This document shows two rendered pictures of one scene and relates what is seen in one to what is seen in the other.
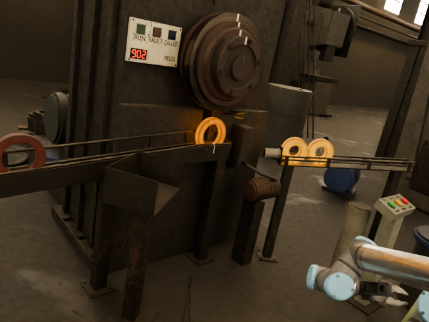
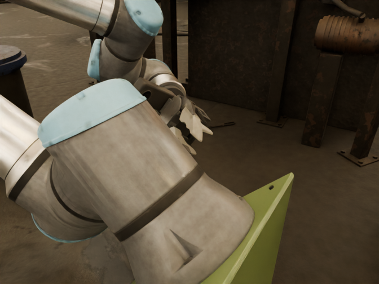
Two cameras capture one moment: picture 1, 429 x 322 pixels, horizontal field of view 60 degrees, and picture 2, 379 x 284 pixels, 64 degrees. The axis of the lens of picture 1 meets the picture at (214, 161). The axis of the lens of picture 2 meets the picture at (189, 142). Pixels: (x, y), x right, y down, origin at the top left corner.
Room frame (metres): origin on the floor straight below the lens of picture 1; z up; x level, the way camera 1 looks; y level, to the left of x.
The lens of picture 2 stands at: (1.06, -1.24, 0.70)
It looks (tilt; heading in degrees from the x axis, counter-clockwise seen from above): 30 degrees down; 72
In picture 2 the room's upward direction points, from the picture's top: straight up
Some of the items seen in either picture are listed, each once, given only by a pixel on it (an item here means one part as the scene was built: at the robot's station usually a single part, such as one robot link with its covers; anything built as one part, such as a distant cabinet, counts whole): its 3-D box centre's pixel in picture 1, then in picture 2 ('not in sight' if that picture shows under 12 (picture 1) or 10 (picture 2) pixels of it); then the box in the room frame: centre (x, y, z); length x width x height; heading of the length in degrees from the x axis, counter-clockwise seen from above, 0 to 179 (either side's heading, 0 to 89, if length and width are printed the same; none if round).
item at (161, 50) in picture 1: (154, 43); not in sight; (1.72, 0.36, 1.15); 0.26 x 0.02 x 0.18; 132
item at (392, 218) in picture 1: (380, 253); not in sight; (1.78, -0.96, 0.31); 0.24 x 0.16 x 0.62; 132
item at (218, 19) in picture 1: (225, 64); not in sight; (1.87, 0.04, 1.11); 0.47 x 0.06 x 0.47; 132
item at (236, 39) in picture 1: (237, 66); not in sight; (1.80, -0.03, 1.11); 0.28 x 0.06 x 0.28; 132
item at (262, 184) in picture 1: (254, 220); (335, 87); (1.99, -0.30, 0.27); 0.22 x 0.13 x 0.53; 132
